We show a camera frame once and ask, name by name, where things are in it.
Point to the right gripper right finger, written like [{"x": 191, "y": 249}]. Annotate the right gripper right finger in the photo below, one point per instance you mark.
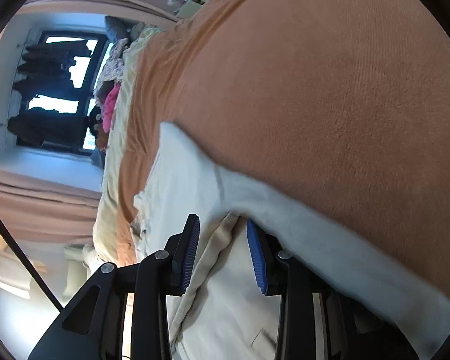
[{"x": 316, "y": 321}]

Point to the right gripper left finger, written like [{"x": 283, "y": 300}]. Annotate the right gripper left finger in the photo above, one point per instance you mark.
[{"x": 91, "y": 325}]

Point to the large white jacket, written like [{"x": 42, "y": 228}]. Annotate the large white jacket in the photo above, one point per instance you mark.
[{"x": 223, "y": 315}]

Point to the floral patterned clothes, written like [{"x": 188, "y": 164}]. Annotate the floral patterned clothes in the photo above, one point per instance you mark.
[{"x": 113, "y": 67}]

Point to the dark hanging clothes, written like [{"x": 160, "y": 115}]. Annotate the dark hanging clothes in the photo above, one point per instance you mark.
[{"x": 57, "y": 77}]

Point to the beige duvet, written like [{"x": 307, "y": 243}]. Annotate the beige duvet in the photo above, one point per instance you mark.
[{"x": 104, "y": 248}]

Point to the pink curtain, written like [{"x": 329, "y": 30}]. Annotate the pink curtain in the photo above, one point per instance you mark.
[{"x": 37, "y": 210}]

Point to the pink plush toy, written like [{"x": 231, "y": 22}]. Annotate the pink plush toy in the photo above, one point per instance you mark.
[{"x": 109, "y": 106}]

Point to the orange blanket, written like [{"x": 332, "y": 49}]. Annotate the orange blanket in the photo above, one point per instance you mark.
[{"x": 343, "y": 105}]

